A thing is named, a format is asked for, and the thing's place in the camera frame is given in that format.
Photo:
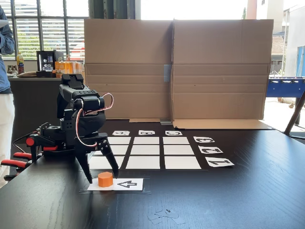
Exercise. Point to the window with blinds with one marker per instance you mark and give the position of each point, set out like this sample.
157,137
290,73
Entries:
52,35

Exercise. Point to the paper sheet number 1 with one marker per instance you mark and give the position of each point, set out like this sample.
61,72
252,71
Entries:
219,162

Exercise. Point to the black slanted metal leg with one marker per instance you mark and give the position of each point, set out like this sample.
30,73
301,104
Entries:
294,117

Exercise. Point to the white nine-square grid sheet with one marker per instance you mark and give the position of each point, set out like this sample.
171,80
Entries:
145,162

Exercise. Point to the paper sheet number 3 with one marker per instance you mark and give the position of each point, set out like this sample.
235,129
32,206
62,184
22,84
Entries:
204,139

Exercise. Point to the yellow drink bottle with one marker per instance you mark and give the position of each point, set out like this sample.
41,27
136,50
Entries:
20,63

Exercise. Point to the paper sheet letter A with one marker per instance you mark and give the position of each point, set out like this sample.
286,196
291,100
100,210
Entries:
121,133

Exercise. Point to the orange juice carton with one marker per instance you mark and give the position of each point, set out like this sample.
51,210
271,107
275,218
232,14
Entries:
59,69
77,68
68,68

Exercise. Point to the paper sheet letter B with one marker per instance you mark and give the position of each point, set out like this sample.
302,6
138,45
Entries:
146,132

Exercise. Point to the black clamp red knob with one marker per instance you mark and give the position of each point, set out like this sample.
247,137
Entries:
35,143

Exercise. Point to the grey duct tape strip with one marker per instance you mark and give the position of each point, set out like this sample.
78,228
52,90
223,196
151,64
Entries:
167,72
166,122

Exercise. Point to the white arrow paper sheet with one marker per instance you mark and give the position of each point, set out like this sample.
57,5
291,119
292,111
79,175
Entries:
138,187

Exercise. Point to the paper sheet letter C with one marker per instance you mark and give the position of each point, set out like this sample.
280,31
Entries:
174,133

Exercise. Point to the standing person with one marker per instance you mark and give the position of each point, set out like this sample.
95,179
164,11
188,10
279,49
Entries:
4,107

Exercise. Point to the small dark glass bottles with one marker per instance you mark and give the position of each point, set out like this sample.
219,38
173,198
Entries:
12,70

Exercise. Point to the round orange token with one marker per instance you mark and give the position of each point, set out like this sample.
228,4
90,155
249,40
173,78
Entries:
105,180

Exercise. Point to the black mini fridge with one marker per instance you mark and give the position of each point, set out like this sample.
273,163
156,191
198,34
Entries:
47,63

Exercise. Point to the blue foosball table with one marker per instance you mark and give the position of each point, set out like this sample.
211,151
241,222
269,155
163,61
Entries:
286,87

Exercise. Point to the paper sheet number 2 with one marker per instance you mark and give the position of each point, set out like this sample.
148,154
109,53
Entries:
210,150

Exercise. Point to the brown paper bag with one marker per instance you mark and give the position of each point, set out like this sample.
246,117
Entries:
27,74

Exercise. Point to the brown cardboard box panel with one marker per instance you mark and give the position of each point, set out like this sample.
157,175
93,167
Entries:
128,47
221,47

